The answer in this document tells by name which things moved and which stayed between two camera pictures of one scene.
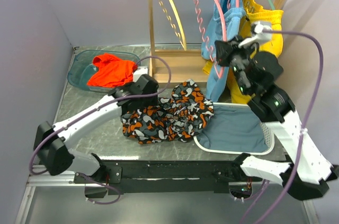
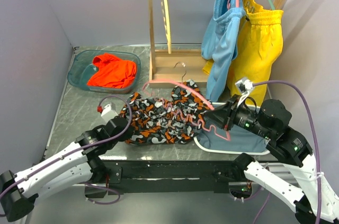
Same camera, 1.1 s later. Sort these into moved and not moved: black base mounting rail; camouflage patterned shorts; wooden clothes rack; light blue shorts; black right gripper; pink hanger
Moved: black right gripper; pink hanger
Not moved: camouflage patterned shorts; black base mounting rail; light blue shorts; wooden clothes rack
